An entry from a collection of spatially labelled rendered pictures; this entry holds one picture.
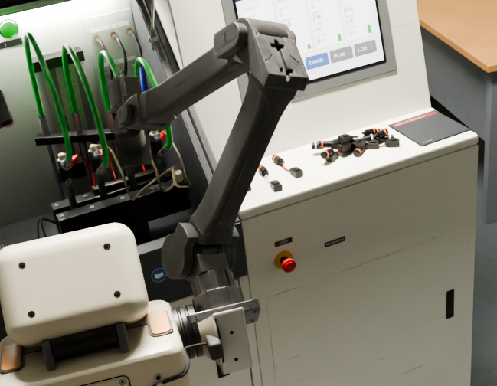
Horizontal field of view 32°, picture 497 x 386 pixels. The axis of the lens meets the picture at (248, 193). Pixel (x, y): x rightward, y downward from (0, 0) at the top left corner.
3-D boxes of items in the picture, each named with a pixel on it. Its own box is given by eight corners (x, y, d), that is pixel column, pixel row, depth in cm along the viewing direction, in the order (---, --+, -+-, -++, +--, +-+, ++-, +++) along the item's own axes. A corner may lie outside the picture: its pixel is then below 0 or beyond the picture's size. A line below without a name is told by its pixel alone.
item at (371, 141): (327, 169, 219) (325, 151, 217) (308, 154, 228) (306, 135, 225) (403, 145, 226) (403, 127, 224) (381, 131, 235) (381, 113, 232)
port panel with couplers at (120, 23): (109, 128, 239) (86, 21, 223) (106, 124, 241) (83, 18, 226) (152, 116, 243) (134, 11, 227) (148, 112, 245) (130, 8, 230)
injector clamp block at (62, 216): (71, 270, 219) (58, 220, 211) (62, 251, 227) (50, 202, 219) (194, 230, 229) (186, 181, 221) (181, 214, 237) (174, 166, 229)
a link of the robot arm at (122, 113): (128, 118, 157) (169, 120, 162) (120, 60, 159) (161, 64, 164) (101, 140, 166) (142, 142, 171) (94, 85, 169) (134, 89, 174)
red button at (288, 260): (282, 279, 215) (279, 261, 213) (275, 270, 219) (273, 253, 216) (300, 272, 217) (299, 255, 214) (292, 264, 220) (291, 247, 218)
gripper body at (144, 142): (145, 119, 178) (142, 106, 171) (152, 165, 176) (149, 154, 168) (113, 123, 177) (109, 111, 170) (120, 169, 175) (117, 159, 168)
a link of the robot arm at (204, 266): (204, 280, 137) (231, 278, 140) (189, 223, 141) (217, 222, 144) (178, 301, 144) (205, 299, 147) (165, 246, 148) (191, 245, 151)
